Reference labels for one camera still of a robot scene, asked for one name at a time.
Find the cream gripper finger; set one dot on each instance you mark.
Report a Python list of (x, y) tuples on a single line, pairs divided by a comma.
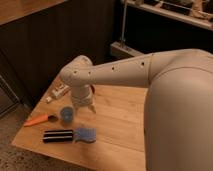
[(92, 108)]

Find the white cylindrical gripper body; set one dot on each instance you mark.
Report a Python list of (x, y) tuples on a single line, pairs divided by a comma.
[(81, 96)]

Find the orange pepper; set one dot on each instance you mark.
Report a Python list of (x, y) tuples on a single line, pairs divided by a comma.
[(40, 119)]

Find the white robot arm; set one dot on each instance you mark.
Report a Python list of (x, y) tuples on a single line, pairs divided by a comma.
[(178, 111)]

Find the blue ceramic cup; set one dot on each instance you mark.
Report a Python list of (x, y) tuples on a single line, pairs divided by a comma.
[(66, 114)]

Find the brown red bowl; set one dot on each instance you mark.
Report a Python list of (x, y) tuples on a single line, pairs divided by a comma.
[(93, 89)]

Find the white small box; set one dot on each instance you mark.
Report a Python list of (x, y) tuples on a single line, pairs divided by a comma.
[(57, 92)]

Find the black striped brush block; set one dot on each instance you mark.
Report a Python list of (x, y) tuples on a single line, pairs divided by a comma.
[(58, 136)]

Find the metal upright pole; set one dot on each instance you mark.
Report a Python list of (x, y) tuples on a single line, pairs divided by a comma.
[(123, 24)]

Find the metal shelf rail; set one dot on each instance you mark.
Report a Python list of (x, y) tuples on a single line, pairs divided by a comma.
[(121, 52)]

